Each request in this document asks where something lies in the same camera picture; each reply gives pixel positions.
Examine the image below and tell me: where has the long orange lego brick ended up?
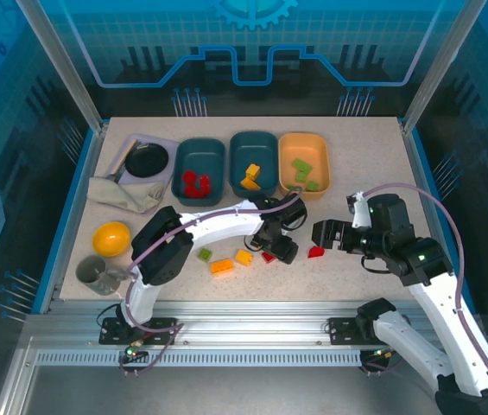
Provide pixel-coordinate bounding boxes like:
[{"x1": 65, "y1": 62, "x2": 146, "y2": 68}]
[{"x1": 210, "y1": 258, "x2": 234, "y2": 275}]

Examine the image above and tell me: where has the cream yellow plastic container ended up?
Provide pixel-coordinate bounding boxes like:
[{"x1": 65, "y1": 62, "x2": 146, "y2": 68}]
[{"x1": 277, "y1": 131, "x2": 331, "y2": 201}]

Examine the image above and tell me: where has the teal plastic container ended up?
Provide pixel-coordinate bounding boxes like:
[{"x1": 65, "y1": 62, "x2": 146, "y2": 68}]
[
  {"x1": 170, "y1": 137, "x2": 227, "y2": 208},
  {"x1": 228, "y1": 131, "x2": 280, "y2": 199}
]

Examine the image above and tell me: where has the small circuit board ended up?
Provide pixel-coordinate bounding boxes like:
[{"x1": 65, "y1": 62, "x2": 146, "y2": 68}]
[
  {"x1": 366, "y1": 347, "x2": 396, "y2": 363},
  {"x1": 122, "y1": 341, "x2": 149, "y2": 361}
]

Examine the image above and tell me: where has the lavender tray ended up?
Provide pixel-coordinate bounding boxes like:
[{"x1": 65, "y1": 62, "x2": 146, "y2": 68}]
[{"x1": 105, "y1": 133, "x2": 181, "y2": 192}]

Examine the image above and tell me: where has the black bowl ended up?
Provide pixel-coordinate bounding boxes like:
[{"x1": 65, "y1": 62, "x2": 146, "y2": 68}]
[{"x1": 124, "y1": 143, "x2": 171, "y2": 179}]

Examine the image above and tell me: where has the yellow bowl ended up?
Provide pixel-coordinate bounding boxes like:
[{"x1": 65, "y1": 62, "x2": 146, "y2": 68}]
[{"x1": 92, "y1": 220, "x2": 133, "y2": 259}]

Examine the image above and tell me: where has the beige cloth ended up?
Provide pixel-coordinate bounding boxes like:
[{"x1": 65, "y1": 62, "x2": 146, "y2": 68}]
[{"x1": 86, "y1": 176, "x2": 168, "y2": 214}]

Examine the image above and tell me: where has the wooden stick utensil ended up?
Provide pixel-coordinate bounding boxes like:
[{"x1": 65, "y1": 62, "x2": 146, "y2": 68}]
[{"x1": 108, "y1": 138, "x2": 137, "y2": 177}]

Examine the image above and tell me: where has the grey mug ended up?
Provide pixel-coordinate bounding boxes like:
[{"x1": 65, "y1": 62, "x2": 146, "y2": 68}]
[{"x1": 74, "y1": 254, "x2": 130, "y2": 297}]

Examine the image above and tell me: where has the blue table edge strip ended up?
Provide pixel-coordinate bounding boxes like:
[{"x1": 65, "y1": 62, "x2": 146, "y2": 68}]
[{"x1": 30, "y1": 128, "x2": 98, "y2": 315}]

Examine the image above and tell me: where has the aluminium front rail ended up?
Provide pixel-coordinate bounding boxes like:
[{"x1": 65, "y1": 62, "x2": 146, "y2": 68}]
[{"x1": 22, "y1": 300, "x2": 487, "y2": 348}]

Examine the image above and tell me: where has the slotted cable duct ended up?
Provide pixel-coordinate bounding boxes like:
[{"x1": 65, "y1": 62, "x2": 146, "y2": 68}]
[{"x1": 35, "y1": 349, "x2": 364, "y2": 369}]

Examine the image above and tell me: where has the aluminium frame post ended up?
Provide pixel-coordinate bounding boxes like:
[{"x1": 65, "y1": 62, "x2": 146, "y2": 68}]
[
  {"x1": 15, "y1": 0, "x2": 110, "y2": 133},
  {"x1": 400, "y1": 0, "x2": 488, "y2": 133}
]

